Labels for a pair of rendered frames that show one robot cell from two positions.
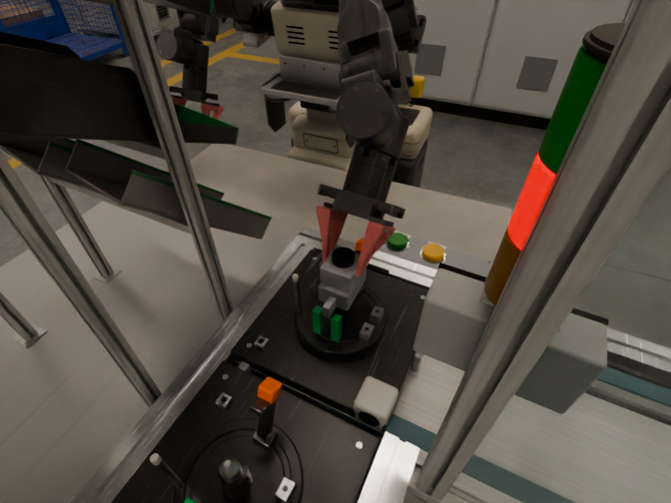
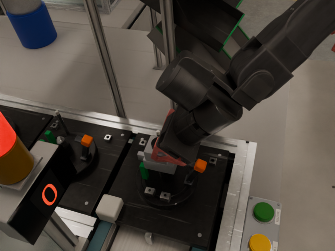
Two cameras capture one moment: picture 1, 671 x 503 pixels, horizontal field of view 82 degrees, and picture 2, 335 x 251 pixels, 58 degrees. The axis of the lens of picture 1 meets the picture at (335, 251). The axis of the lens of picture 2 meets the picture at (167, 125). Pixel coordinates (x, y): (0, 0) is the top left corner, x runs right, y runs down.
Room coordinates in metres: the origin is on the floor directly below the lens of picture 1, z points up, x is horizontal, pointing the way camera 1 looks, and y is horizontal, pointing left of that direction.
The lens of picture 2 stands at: (0.35, -0.37, 1.56)
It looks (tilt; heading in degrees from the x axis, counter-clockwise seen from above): 49 degrees down; 87
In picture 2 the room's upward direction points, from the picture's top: 7 degrees counter-clockwise
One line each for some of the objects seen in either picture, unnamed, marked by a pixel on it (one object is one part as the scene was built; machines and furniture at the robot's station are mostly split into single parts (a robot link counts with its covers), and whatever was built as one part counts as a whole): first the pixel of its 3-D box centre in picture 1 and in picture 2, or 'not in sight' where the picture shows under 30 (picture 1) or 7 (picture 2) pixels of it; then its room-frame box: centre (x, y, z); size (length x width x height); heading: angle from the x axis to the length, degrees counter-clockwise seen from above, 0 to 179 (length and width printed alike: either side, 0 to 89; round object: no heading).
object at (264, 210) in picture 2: (396, 243); (263, 212); (0.54, -0.12, 0.96); 0.04 x 0.04 x 0.02
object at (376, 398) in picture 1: (375, 403); (110, 208); (0.23, -0.05, 0.97); 0.05 x 0.05 x 0.04; 64
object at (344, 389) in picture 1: (340, 323); (167, 183); (0.36, -0.01, 0.96); 0.24 x 0.24 x 0.02; 64
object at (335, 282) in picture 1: (339, 277); (155, 152); (0.34, -0.01, 1.08); 0.08 x 0.04 x 0.07; 154
